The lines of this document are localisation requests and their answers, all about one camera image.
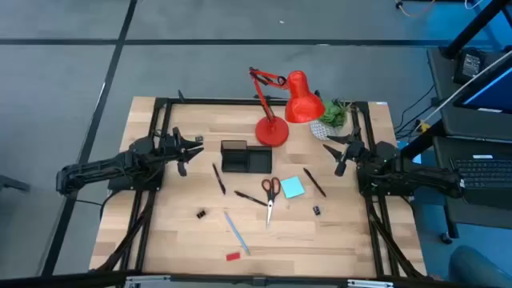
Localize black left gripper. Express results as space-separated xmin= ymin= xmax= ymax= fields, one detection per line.
xmin=167 ymin=126 xmax=205 ymax=178

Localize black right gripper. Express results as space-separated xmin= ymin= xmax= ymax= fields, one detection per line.
xmin=322 ymin=126 xmax=366 ymax=177

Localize black pen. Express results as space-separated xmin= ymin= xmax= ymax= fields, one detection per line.
xmin=234 ymin=190 xmax=269 ymax=208
xmin=302 ymin=167 xmax=327 ymax=198
xmin=211 ymin=162 xmax=227 ymax=196

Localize blue sticky note pad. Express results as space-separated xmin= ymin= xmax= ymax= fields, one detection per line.
xmin=279 ymin=175 xmax=306 ymax=200

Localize red-handled scissors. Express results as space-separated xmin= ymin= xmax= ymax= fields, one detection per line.
xmin=261 ymin=177 xmax=282 ymax=229

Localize blue pencil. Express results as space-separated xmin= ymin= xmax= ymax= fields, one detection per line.
xmin=222 ymin=210 xmax=252 ymax=256

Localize black mesh desk organizer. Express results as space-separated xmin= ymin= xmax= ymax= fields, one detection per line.
xmin=220 ymin=139 xmax=274 ymax=174

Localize succulent in white patterned pot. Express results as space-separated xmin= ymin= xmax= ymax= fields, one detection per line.
xmin=310 ymin=98 xmax=355 ymax=142

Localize red desk lamp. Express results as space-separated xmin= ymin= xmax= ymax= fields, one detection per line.
xmin=248 ymin=66 xmax=326 ymax=148

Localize black laptop keyboard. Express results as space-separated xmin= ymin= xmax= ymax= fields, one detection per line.
xmin=450 ymin=154 xmax=512 ymax=209

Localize black equipment cart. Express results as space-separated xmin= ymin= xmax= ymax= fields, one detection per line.
xmin=426 ymin=46 xmax=512 ymax=245

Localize black power adapter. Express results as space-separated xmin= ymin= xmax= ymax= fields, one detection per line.
xmin=453 ymin=46 xmax=487 ymax=85

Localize monitor with blue screen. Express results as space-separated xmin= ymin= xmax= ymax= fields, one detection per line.
xmin=453 ymin=66 xmax=512 ymax=115

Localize black stand pole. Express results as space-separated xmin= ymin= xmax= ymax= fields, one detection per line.
xmin=438 ymin=0 xmax=512 ymax=60

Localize dark grey chair leg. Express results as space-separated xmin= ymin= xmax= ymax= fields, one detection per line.
xmin=0 ymin=174 xmax=32 ymax=194

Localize person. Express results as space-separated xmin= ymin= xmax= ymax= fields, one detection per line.
xmin=447 ymin=245 xmax=512 ymax=288

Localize black aluminium table frame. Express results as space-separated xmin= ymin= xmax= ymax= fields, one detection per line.
xmin=90 ymin=95 xmax=427 ymax=281

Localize black floor cables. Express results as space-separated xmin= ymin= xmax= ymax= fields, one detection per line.
xmin=394 ymin=83 xmax=437 ymax=139

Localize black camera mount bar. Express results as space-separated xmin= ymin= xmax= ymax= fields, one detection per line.
xmin=0 ymin=270 xmax=512 ymax=288

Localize orange cable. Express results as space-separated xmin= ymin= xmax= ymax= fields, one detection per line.
xmin=394 ymin=0 xmax=437 ymax=18

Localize long white cable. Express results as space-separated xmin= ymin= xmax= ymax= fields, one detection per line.
xmin=418 ymin=50 xmax=512 ymax=127

